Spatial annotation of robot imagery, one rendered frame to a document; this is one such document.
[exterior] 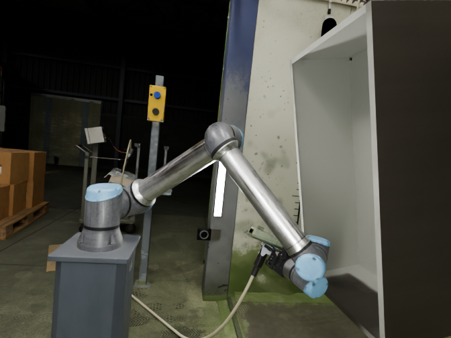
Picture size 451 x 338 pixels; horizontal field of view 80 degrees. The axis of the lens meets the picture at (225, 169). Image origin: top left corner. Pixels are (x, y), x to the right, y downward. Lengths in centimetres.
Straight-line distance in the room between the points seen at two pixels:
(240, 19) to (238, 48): 20
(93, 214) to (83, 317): 42
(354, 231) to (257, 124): 94
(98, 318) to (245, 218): 114
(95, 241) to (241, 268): 119
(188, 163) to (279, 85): 112
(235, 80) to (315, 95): 65
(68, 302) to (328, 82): 162
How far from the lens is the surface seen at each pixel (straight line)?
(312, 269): 94
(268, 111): 202
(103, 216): 128
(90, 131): 368
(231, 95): 198
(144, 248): 228
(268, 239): 133
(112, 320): 137
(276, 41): 216
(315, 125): 158
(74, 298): 136
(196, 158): 117
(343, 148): 167
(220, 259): 210
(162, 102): 210
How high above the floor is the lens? 111
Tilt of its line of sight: 4 degrees down
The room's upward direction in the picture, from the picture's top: 6 degrees clockwise
